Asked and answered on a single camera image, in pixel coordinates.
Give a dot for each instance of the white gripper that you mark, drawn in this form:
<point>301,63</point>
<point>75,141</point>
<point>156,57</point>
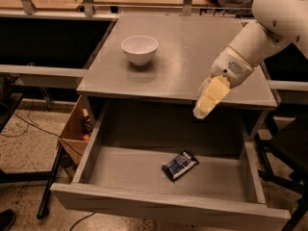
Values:
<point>229,66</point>

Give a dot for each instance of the black table leg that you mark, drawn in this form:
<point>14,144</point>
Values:
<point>43,210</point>

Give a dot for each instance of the white ceramic bowl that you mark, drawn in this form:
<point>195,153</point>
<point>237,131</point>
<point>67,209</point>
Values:
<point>139,50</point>

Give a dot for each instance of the black shoe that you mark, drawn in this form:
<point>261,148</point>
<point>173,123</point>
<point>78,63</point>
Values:
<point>7,219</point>

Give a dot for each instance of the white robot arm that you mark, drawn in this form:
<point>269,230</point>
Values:
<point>277,24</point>

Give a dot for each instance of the grey metal rail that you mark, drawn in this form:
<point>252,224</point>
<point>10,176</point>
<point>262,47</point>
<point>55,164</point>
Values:
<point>44,76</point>

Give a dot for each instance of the dark blue rxbar wrapper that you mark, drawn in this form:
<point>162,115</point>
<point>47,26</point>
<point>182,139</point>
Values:
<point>180,165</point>

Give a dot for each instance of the open grey top drawer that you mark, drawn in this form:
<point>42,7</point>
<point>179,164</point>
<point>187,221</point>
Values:
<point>121,173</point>

